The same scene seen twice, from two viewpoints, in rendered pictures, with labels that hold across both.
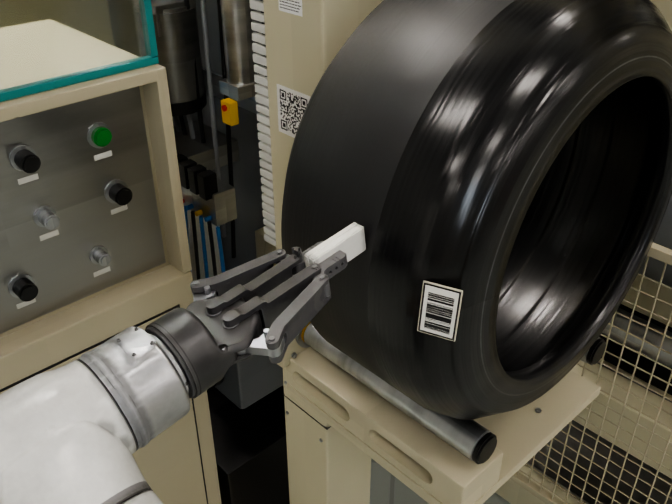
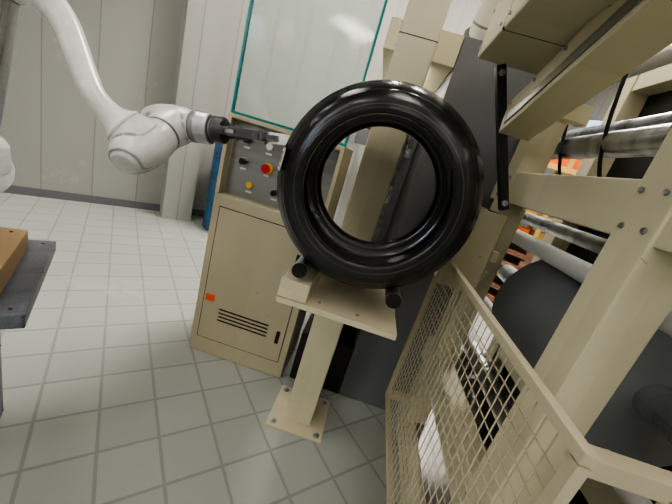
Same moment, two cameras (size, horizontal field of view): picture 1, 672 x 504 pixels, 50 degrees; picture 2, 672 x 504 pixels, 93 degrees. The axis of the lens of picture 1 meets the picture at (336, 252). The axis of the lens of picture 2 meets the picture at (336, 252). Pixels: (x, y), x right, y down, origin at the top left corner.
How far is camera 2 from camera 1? 0.95 m
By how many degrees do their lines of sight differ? 45
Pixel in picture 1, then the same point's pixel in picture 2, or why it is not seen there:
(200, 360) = (213, 123)
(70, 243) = not seen: hidden behind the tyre
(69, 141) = not seen: hidden behind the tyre
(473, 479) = (288, 280)
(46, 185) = not seen: hidden behind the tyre
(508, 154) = (323, 108)
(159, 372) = (201, 116)
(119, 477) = (170, 120)
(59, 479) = (161, 111)
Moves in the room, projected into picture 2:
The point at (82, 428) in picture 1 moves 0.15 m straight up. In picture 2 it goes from (176, 110) to (183, 51)
